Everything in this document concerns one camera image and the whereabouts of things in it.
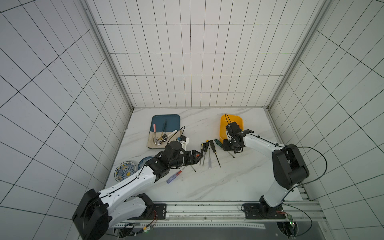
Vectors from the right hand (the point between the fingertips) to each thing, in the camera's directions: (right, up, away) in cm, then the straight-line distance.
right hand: (220, 147), depth 93 cm
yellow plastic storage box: (+6, +18, +8) cm, 20 cm away
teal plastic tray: (-33, +16, +16) cm, 40 cm away
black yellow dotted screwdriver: (-5, +2, +4) cm, 6 cm away
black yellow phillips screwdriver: (-12, -1, +1) cm, 12 cm away
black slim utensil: (-37, +7, +7) cm, 39 cm away
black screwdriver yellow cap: (-10, -2, +1) cm, 10 cm away
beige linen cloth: (-46, +2, +3) cm, 46 cm away
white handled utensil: (-40, +3, +4) cm, 41 cm away
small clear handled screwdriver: (-7, -8, -3) cm, 11 cm away
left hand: (-16, -3, -17) cm, 24 cm away
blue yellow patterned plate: (-58, -12, -8) cm, 60 cm away
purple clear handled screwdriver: (-28, -15, -10) cm, 33 cm away
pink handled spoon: (-44, +4, +6) cm, 45 cm away
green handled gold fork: (-39, +5, +6) cm, 40 cm away
